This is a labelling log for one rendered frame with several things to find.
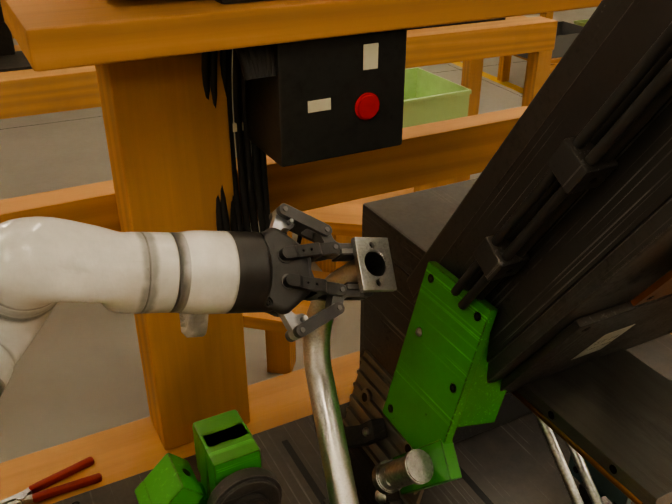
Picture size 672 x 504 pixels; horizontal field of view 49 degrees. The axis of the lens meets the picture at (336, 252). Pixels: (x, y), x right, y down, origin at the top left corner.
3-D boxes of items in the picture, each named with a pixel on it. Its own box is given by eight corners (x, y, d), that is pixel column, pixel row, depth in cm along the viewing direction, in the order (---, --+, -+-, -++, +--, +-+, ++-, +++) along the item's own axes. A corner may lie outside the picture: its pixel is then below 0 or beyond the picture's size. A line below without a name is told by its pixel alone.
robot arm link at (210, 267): (191, 250, 74) (130, 249, 71) (233, 210, 65) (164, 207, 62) (201, 339, 72) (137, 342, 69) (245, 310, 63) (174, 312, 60)
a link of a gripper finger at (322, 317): (281, 334, 70) (323, 301, 73) (293, 350, 70) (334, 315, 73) (294, 328, 67) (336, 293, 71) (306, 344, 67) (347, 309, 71)
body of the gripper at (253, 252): (237, 307, 63) (333, 304, 67) (226, 213, 65) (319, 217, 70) (207, 327, 69) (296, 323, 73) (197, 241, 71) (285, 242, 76)
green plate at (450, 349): (488, 464, 87) (548, 307, 79) (432, 473, 83) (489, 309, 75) (433, 406, 96) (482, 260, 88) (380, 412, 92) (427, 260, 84)
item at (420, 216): (574, 399, 120) (611, 210, 104) (416, 461, 108) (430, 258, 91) (502, 340, 134) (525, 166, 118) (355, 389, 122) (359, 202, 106)
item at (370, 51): (404, 146, 95) (410, 26, 88) (282, 169, 88) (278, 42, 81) (358, 118, 104) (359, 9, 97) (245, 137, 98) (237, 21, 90)
